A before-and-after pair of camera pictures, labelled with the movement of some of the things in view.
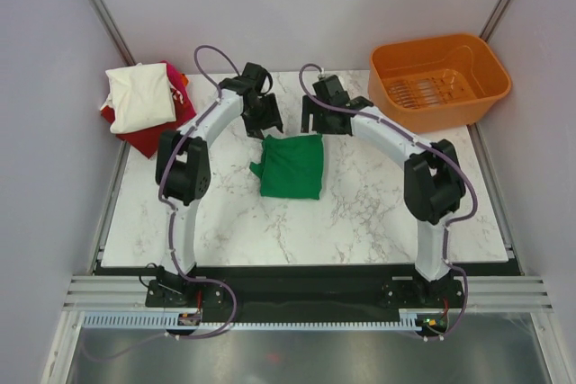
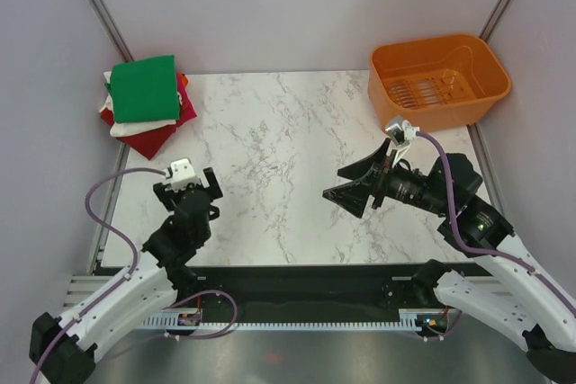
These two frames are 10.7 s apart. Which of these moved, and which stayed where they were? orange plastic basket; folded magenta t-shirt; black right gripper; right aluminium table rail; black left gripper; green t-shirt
Moved: black left gripper; green t-shirt; black right gripper
Stayed: right aluminium table rail; folded magenta t-shirt; orange plastic basket
